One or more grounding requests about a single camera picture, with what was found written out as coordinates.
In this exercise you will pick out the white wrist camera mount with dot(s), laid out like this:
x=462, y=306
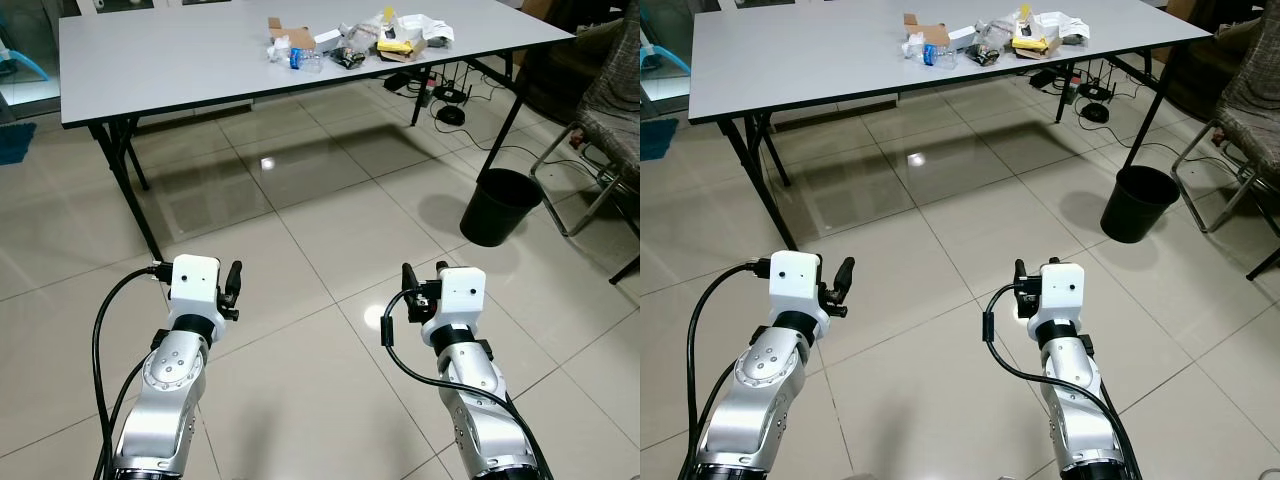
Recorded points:
x=795, y=280
x=1062, y=295
x=462, y=295
x=195, y=285

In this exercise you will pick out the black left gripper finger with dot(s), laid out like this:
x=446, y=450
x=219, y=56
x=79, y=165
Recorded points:
x=848, y=275
x=235, y=280

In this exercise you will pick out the clear plastic bag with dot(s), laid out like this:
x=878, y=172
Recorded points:
x=993, y=32
x=358, y=35

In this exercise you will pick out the small brown cardboard box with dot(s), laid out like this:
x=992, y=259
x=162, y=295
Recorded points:
x=290, y=30
x=925, y=27

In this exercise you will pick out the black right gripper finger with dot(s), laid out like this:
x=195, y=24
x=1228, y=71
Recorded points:
x=1022, y=275
x=410, y=278

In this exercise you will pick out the small white box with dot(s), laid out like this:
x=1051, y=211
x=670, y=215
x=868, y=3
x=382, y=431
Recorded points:
x=961, y=36
x=327, y=39

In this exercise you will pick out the power strip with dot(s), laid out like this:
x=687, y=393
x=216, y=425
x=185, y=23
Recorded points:
x=424, y=92
x=1070, y=88

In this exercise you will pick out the grey table with black legs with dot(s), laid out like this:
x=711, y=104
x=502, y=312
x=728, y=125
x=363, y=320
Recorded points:
x=200, y=50
x=820, y=50

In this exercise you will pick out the clear blue-label plastic bottle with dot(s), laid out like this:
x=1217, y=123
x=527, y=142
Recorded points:
x=931, y=54
x=298, y=58

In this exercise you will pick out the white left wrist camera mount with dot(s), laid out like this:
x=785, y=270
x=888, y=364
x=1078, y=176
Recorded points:
x=195, y=285
x=795, y=280

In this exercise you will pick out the white paper bag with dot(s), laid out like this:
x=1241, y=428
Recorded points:
x=425, y=25
x=1060, y=22

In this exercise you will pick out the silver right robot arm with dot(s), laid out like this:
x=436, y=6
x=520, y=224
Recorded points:
x=1075, y=410
x=480, y=400

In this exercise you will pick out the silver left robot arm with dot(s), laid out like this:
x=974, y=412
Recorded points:
x=760, y=390
x=170, y=390

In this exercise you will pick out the black rubbish bin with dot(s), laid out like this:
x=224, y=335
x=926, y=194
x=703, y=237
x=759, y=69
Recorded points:
x=500, y=205
x=1140, y=205

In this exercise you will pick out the black router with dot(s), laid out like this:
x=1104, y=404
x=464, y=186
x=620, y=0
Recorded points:
x=1095, y=91
x=450, y=95

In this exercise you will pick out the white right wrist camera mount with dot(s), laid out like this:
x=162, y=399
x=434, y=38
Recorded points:
x=462, y=295
x=1062, y=295

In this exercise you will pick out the dark snack wrapper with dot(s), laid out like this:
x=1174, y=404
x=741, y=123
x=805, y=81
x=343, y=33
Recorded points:
x=984, y=55
x=349, y=58

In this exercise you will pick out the grey woven metal-frame chair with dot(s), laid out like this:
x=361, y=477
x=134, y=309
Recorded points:
x=610, y=110
x=1250, y=120

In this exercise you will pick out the dark brown sofa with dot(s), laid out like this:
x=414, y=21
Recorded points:
x=1195, y=80
x=560, y=80

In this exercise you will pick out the yellow box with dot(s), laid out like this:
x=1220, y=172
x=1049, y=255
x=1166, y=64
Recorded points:
x=1028, y=40
x=395, y=44

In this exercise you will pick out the crumpled white paper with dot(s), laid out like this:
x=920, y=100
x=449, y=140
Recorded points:
x=277, y=48
x=911, y=45

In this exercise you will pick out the black power adapter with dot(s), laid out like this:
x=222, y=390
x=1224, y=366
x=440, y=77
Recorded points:
x=398, y=81
x=1044, y=78

